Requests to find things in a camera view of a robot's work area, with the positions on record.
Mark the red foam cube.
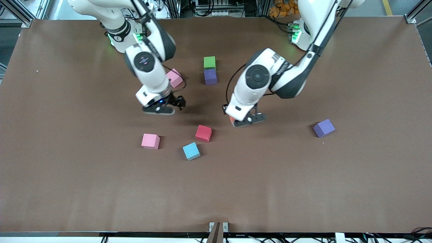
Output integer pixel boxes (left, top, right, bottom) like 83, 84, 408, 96
195, 125, 212, 143

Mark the purple foam cube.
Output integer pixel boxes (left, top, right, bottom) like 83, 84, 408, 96
204, 69, 218, 85
313, 119, 336, 138

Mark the pink foam cube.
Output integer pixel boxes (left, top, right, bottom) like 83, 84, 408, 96
166, 69, 183, 88
141, 134, 160, 150

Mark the cyan foam cube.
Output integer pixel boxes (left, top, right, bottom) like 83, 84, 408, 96
183, 142, 201, 161

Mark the bag of orange snacks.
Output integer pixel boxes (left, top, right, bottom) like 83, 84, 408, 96
269, 0, 301, 18

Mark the brown mounting pole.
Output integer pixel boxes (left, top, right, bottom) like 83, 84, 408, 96
206, 222, 221, 243

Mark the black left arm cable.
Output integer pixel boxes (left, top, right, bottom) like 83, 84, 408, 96
223, 0, 340, 113

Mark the metal table edge bracket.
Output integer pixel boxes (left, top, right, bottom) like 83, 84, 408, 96
209, 222, 229, 233

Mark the aluminium frame profile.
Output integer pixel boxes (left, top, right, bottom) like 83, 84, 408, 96
0, 0, 50, 28
404, 0, 432, 26

